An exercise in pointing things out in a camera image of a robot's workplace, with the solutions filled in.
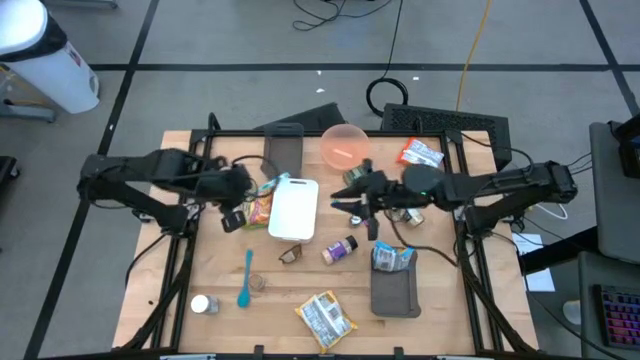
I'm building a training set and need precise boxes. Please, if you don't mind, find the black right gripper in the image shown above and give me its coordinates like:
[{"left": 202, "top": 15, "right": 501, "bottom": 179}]
[{"left": 330, "top": 159, "right": 405, "bottom": 242}]

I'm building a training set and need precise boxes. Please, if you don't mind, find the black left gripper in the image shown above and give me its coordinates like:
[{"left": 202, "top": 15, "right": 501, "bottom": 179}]
[{"left": 193, "top": 158, "right": 253, "bottom": 234}]

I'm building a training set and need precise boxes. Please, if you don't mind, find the yellow green candy packet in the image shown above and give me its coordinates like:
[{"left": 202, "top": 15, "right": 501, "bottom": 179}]
[{"left": 241, "top": 192, "right": 275, "bottom": 231}]

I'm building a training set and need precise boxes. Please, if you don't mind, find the white plastic bin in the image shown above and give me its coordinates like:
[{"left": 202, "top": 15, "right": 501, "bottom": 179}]
[{"left": 267, "top": 177, "right": 320, "bottom": 244}]

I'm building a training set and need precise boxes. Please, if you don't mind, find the blue yellow snack packet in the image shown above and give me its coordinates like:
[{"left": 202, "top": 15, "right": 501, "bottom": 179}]
[{"left": 372, "top": 240, "right": 417, "bottom": 273}]

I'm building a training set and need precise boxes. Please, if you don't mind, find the pink translucent bowl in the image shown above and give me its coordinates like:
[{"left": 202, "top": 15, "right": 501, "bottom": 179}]
[{"left": 320, "top": 123, "right": 372, "bottom": 171}]

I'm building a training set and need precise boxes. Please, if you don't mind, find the purple label spice jar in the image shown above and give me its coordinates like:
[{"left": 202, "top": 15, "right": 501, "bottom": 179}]
[{"left": 321, "top": 235, "right": 359, "bottom": 266}]

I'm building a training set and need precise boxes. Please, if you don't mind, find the orange white snack packet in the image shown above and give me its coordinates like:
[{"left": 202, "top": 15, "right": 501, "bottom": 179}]
[{"left": 397, "top": 137, "right": 445, "bottom": 169}]

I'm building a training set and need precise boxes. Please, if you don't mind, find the grey plastic holder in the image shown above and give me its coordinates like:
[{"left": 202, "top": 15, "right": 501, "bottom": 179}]
[
  {"left": 369, "top": 247, "right": 422, "bottom": 319},
  {"left": 260, "top": 122, "right": 305, "bottom": 180}
]

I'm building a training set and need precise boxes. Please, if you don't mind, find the white lid spice jar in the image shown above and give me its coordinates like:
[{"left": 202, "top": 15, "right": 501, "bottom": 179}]
[{"left": 189, "top": 293, "right": 220, "bottom": 316}]

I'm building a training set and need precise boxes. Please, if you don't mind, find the black flat panel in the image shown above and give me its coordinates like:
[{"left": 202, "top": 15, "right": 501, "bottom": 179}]
[{"left": 253, "top": 102, "right": 347, "bottom": 132}]

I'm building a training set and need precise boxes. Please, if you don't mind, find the yellow white chips bag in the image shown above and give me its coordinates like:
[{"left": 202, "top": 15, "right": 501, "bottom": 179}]
[{"left": 294, "top": 290, "right": 359, "bottom": 355}]

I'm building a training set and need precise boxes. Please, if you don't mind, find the white paper sheet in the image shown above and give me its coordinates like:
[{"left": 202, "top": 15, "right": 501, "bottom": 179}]
[
  {"left": 524, "top": 267, "right": 557, "bottom": 294},
  {"left": 511, "top": 232, "right": 537, "bottom": 257}
]

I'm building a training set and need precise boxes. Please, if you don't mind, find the black floor beam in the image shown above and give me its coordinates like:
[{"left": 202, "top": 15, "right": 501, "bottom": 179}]
[{"left": 519, "top": 227, "right": 599, "bottom": 275}]

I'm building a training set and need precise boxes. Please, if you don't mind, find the grey metal stand base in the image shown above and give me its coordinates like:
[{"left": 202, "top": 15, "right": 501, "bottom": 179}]
[{"left": 0, "top": 97, "right": 57, "bottom": 124}]

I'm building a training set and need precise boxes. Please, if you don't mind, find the white trash bin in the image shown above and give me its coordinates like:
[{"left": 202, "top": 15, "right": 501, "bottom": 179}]
[{"left": 0, "top": 0, "right": 101, "bottom": 115}]

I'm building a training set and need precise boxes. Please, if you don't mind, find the computer mouse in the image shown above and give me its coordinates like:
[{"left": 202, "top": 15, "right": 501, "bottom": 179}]
[{"left": 562, "top": 298, "right": 584, "bottom": 326}]

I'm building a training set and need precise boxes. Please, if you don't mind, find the black trash bag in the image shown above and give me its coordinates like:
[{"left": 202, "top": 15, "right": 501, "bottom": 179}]
[{"left": 0, "top": 14, "right": 69, "bottom": 64}]

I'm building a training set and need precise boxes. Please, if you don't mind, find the grey desk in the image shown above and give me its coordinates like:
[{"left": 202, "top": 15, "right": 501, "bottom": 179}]
[
  {"left": 589, "top": 121, "right": 640, "bottom": 265},
  {"left": 578, "top": 249, "right": 640, "bottom": 360}
]

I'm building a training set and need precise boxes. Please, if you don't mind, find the black monitor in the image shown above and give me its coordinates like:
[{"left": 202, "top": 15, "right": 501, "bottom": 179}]
[{"left": 610, "top": 113, "right": 640, "bottom": 180}]

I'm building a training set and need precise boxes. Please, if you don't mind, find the backlit keyboard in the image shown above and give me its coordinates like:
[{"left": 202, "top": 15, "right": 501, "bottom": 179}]
[{"left": 593, "top": 283, "right": 640, "bottom": 350}]

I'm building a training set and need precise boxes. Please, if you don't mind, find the black coiled cable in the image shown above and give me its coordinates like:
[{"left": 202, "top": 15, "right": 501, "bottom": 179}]
[{"left": 365, "top": 0, "right": 410, "bottom": 119}]

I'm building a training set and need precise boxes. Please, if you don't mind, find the yellow cable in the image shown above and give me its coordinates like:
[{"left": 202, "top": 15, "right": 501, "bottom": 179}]
[{"left": 455, "top": 0, "right": 495, "bottom": 112}]

